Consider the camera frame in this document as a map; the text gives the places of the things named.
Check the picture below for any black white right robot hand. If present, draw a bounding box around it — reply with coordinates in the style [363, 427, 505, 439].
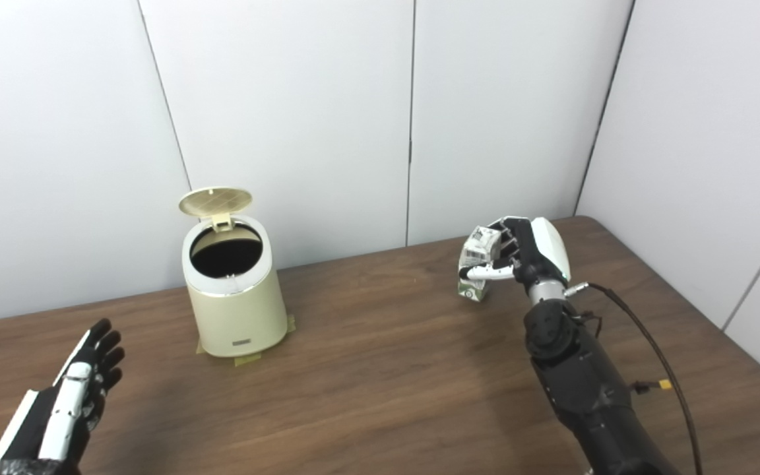
[459, 216, 572, 288]

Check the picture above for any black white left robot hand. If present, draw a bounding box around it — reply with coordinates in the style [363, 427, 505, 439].
[0, 319, 125, 475]

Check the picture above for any white green milk carton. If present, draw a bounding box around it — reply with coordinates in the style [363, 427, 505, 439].
[457, 226, 503, 301]

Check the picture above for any cream round bin lid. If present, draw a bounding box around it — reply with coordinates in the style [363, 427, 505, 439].
[178, 187, 253, 232]

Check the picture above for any cream-colored bin body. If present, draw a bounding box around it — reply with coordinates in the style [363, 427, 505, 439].
[182, 214, 288, 358]

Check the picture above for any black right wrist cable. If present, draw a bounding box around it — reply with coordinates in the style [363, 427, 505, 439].
[565, 282, 704, 475]

